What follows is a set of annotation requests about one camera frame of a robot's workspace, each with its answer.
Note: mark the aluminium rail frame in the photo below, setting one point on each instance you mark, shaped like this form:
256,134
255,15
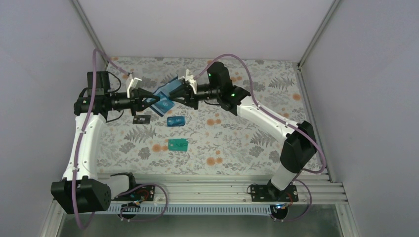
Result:
232,189

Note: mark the grey slotted cable duct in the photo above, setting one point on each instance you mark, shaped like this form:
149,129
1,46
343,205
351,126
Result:
199,209

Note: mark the blue credit card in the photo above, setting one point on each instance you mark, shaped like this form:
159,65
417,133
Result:
164,105
176,121

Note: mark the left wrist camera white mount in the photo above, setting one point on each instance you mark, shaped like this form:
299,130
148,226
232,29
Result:
132,83

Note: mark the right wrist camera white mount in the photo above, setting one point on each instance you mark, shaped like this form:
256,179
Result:
188,77

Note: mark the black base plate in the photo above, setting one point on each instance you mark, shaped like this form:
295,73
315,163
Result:
268,193
145,193

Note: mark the floral patterned table mat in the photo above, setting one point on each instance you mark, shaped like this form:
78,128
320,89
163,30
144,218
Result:
213,141

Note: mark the blue card holder wallet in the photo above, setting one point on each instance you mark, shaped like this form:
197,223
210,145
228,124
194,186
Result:
168,87

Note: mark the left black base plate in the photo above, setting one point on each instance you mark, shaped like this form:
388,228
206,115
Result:
145,193

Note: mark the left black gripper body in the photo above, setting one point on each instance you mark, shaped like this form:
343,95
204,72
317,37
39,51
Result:
134,101

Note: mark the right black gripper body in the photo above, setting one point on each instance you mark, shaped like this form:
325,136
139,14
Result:
191,99

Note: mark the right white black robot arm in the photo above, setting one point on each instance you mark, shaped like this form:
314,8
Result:
299,141

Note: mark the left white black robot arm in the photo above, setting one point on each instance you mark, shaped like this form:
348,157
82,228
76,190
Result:
79,190

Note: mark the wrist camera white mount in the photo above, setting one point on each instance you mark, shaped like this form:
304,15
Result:
132,83
188,77

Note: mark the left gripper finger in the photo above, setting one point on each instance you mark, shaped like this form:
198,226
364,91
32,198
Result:
148,102
147,94

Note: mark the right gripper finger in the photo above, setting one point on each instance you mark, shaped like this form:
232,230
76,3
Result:
180,92
180,100

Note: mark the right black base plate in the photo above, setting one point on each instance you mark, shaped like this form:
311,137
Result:
268,193

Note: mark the black credit card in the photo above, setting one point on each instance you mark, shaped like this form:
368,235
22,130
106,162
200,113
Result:
141,119

